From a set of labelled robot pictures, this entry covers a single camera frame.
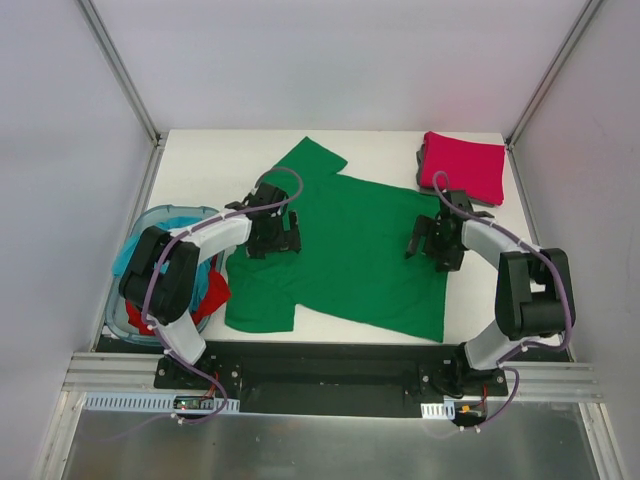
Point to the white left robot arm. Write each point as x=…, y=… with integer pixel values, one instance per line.
x=161, y=273

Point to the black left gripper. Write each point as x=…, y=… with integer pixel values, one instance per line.
x=275, y=244

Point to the white cable duct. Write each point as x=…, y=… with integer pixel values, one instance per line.
x=438, y=411
x=159, y=403

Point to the folded grey t shirt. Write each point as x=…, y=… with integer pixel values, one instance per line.
x=480, y=202

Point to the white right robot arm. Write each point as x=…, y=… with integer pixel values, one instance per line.
x=534, y=306

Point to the aluminium frame post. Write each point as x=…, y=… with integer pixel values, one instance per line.
x=585, y=18
x=116, y=64

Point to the blue plastic basket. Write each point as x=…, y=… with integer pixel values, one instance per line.
x=123, y=318

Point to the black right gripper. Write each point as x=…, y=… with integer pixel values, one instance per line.
x=423, y=240

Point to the left aluminium frame post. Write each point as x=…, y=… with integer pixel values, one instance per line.
x=116, y=64

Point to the red t shirt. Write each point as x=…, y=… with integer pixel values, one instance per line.
x=211, y=292

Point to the folded magenta t shirt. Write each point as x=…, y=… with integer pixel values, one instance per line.
x=462, y=167

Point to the left white cable duct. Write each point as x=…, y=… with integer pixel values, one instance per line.
x=159, y=403

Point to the right white cable duct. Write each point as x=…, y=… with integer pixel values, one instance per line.
x=438, y=411

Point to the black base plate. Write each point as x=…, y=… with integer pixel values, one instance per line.
x=388, y=381

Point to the aluminium front rail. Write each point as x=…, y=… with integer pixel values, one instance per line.
x=111, y=372

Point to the right aluminium frame post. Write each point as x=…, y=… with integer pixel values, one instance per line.
x=585, y=18

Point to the green t shirt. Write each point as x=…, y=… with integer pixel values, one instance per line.
x=352, y=263

